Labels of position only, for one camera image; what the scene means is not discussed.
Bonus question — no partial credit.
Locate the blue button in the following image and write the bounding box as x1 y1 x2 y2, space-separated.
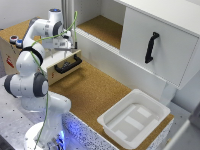
15 39 24 48

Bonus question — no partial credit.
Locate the black drawer handle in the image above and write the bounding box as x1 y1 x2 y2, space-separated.
53 54 83 75

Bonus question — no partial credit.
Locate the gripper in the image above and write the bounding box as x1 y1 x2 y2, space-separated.
52 35 75 52

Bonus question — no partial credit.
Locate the wooden drawer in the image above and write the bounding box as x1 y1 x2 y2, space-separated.
40 48 83 86

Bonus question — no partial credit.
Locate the black door handle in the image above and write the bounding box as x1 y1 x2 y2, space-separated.
144 31 161 65

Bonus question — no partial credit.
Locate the white sliding door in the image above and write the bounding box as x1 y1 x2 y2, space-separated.
118 6 200 91

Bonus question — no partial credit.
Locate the green cable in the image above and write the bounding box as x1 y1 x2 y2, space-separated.
33 10 79 150

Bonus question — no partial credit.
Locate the red button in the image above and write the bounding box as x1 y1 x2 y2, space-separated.
9 34 19 44

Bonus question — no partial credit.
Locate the white cabinet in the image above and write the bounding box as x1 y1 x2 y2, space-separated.
61 0 200 108

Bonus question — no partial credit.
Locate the white plastic box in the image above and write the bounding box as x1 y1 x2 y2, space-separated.
96 88 172 150

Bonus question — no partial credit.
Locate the wooden drawer box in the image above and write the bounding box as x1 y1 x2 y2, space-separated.
0 18 51 80

